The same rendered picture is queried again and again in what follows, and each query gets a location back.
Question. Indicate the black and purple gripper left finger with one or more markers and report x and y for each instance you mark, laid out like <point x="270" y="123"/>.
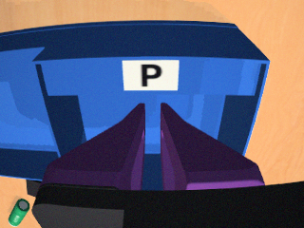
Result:
<point x="107" y="159"/>

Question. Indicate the black and white eraser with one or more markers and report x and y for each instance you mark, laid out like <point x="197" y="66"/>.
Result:
<point x="32" y="187"/>

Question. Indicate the green battery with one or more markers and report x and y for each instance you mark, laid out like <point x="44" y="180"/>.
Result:
<point x="18" y="212"/>

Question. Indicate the blue rack of bins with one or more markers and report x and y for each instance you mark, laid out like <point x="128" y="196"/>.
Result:
<point x="107" y="67"/>

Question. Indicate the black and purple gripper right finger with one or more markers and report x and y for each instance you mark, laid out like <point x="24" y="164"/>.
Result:
<point x="199" y="161"/>

